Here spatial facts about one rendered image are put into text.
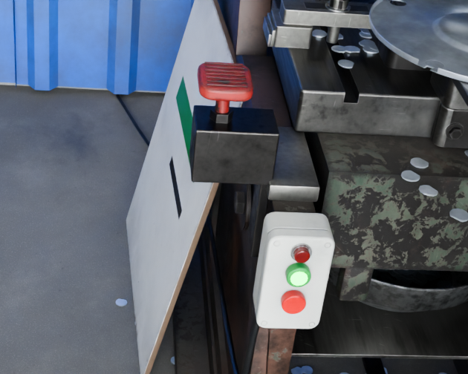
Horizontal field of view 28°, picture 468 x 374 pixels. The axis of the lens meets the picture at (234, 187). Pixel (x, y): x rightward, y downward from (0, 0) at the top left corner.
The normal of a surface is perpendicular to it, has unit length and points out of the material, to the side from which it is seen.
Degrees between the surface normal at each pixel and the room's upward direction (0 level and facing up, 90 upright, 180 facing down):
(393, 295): 106
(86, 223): 0
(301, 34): 90
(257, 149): 90
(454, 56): 0
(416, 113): 90
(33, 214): 0
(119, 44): 90
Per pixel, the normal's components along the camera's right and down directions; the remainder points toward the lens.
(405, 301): -0.09, 0.74
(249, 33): 0.11, 0.30
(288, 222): 0.11, -0.83
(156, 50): 0.08, 0.56
